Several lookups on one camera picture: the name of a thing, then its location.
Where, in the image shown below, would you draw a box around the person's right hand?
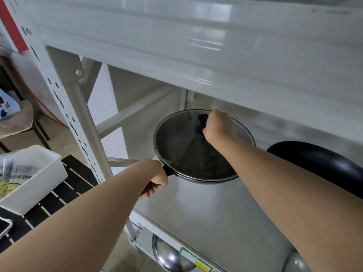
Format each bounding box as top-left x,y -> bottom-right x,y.
202,109 -> 239,145

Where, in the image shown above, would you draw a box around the person's left hand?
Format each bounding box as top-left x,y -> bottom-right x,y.
138,159 -> 168,199

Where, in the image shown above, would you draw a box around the glass lid with black knob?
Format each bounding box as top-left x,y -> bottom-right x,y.
154,109 -> 256,182

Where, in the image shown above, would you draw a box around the black frying pan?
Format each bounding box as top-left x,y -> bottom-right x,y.
139,156 -> 244,198

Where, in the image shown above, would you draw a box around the person's left forearm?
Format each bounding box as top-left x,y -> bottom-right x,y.
0,161 -> 151,272

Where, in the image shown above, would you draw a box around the person's right forearm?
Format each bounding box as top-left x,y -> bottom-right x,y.
211,133 -> 363,272

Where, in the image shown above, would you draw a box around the steel bowl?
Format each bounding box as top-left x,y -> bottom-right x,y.
152,233 -> 197,272

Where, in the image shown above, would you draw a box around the white metal shelf rack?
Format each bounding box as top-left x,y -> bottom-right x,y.
6,0 -> 363,272

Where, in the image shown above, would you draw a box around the black slatted table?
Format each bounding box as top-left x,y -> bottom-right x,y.
0,155 -> 100,252

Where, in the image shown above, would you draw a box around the black wok pan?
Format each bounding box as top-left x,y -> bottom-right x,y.
267,141 -> 363,197

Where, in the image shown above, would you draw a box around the white plastic container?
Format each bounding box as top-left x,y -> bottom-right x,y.
0,144 -> 69,216

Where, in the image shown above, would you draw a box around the clear printed packets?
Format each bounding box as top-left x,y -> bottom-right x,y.
0,158 -> 40,200

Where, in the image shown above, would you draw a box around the stool with beige cushion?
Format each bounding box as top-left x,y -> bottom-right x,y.
0,97 -> 52,154

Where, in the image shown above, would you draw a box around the grey metal pot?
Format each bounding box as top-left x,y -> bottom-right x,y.
282,249 -> 312,272

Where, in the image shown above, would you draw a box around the blue patterned bag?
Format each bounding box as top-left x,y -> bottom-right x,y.
0,88 -> 22,121

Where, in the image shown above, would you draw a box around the red and white board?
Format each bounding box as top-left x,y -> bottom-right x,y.
0,0 -> 29,53

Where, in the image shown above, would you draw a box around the metal wire rack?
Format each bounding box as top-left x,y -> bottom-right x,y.
0,217 -> 14,241

